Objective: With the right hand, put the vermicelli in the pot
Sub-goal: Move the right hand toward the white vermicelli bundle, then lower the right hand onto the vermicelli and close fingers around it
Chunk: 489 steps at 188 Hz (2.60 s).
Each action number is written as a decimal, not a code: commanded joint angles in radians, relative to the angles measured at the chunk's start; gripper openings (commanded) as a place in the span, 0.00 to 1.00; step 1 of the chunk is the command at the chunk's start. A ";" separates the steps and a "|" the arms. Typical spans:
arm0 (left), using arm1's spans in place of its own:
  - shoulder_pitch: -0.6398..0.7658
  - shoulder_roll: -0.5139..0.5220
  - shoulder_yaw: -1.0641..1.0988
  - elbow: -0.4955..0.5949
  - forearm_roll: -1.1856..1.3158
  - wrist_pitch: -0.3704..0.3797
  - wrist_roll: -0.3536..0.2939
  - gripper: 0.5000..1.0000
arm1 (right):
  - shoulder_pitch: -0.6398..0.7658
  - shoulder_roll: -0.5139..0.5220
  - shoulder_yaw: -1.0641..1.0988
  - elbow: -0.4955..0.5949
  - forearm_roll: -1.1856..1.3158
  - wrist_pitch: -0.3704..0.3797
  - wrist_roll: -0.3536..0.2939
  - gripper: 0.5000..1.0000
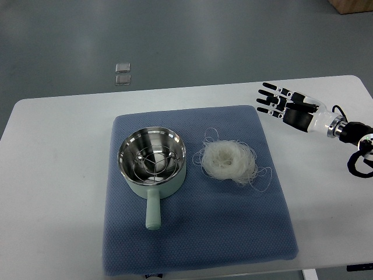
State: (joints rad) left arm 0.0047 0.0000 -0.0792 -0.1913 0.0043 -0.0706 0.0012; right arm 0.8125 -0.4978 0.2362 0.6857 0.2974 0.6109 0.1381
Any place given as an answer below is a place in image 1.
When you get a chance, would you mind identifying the white vermicelli nest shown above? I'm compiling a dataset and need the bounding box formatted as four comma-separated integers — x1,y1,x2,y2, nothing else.
192,127,273,193

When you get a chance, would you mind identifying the wire steaming rack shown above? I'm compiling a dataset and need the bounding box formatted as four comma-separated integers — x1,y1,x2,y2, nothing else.
132,145,179,184

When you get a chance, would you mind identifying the mint green steel pot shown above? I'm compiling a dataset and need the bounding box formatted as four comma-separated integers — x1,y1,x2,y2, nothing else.
118,127,187,230

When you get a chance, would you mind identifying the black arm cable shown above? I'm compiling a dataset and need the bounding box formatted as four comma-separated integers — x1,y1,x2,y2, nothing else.
332,104,373,178

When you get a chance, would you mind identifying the blue mat label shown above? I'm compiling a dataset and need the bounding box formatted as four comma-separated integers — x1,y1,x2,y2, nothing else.
145,273,163,279

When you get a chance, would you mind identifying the wooden box corner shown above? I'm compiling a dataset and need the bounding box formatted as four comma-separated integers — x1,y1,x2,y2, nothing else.
329,0,372,15

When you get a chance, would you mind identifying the upper clear floor plate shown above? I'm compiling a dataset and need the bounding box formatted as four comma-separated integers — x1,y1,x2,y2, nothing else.
115,62,131,73

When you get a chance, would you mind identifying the white table leg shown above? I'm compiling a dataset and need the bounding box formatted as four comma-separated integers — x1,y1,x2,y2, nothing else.
302,269,319,280

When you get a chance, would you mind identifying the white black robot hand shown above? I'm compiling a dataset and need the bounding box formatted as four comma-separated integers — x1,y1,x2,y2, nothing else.
256,82,347,138

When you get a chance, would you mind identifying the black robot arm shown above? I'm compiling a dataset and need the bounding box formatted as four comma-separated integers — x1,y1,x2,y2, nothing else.
339,122,372,158

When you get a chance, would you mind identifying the table control panel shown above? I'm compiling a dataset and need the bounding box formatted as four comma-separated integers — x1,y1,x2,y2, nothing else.
346,263,373,272

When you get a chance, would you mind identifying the blue quilted mat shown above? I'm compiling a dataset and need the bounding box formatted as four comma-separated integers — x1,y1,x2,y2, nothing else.
103,105,298,276

